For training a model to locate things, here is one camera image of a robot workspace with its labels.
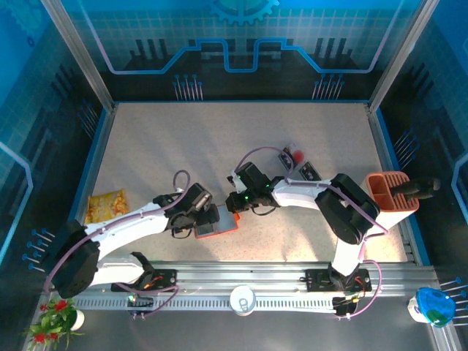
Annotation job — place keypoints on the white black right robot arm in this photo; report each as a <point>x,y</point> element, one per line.
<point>300,192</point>

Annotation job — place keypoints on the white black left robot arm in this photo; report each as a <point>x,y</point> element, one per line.
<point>135,223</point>

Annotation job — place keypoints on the clear card with red circle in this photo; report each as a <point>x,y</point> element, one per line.
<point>299,156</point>

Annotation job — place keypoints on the black card with white print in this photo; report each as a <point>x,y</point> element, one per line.
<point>309,172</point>

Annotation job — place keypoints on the orange white utensil holder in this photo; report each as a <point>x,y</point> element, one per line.
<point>398,179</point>

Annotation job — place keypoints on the yellow snack bag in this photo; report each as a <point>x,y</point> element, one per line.
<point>106,204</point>

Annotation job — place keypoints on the small black controller board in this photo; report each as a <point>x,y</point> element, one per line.
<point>139,304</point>
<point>343,307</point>

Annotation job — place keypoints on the white lidded cup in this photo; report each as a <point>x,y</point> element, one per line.
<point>243,300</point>

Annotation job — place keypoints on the potted plant with red flowers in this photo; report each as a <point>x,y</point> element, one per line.
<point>55,318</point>

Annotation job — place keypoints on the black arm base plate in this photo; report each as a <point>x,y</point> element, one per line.
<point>168,278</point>
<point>314,279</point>

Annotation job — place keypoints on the aluminium mounting rail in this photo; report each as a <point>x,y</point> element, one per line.
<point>256,274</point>

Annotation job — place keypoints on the aluminium frame post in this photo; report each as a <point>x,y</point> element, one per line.
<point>81,55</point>
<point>400,55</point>

